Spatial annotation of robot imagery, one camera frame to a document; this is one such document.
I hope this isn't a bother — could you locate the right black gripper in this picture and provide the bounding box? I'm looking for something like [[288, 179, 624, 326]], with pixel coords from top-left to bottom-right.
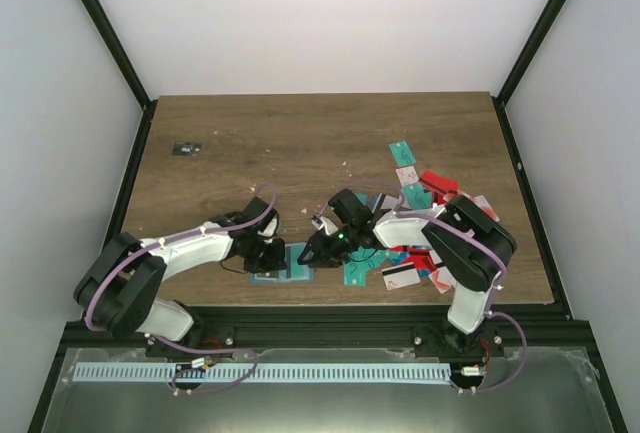
[[298, 224, 360, 269]]

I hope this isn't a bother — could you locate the teal magnetic stripe card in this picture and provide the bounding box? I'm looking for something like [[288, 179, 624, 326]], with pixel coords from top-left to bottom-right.
[[284, 243, 313, 282]]

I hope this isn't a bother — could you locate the blue leather card holder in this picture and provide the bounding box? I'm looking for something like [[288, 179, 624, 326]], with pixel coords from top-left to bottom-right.
[[250, 259, 315, 284]]

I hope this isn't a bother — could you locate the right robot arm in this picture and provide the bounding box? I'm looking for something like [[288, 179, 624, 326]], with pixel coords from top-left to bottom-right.
[[297, 188, 517, 356]]

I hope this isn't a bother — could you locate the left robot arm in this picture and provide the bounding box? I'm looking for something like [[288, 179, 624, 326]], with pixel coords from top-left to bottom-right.
[[73, 197, 286, 357]]

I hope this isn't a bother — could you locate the white magnetic stripe card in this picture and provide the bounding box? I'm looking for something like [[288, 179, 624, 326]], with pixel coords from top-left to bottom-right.
[[381, 263, 420, 291]]

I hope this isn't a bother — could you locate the white card with red pattern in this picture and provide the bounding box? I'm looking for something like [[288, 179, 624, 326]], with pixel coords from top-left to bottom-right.
[[396, 165, 419, 186]]

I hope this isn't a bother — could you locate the teal card top right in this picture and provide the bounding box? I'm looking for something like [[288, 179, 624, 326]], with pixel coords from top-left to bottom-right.
[[389, 141, 416, 167]]

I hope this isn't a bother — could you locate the small black card far left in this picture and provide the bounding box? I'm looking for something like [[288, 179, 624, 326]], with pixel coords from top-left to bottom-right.
[[171, 142, 202, 157]]

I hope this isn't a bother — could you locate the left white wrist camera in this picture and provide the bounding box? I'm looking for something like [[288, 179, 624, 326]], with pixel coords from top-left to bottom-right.
[[259, 215, 279, 238]]

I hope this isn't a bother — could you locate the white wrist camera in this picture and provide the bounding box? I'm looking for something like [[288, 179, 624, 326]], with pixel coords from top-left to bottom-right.
[[259, 215, 279, 238], [312, 215, 339, 236]]

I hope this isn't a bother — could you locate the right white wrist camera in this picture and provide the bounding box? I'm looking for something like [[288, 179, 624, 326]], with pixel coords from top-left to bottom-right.
[[312, 215, 339, 236]]

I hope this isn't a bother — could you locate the black aluminium frame rail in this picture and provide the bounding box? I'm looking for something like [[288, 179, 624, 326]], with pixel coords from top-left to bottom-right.
[[64, 302, 594, 354]]

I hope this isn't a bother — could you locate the light blue slotted cable duct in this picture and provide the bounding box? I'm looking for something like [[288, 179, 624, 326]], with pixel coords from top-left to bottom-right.
[[72, 362, 451, 385]]

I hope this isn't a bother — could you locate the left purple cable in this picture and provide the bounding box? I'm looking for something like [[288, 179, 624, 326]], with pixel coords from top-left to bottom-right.
[[84, 182, 279, 395]]

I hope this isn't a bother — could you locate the purple cable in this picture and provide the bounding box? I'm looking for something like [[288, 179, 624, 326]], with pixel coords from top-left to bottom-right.
[[319, 178, 529, 396], [84, 182, 279, 395]]

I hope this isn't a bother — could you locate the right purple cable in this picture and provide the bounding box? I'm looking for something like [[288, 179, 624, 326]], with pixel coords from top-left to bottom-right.
[[319, 178, 529, 396]]

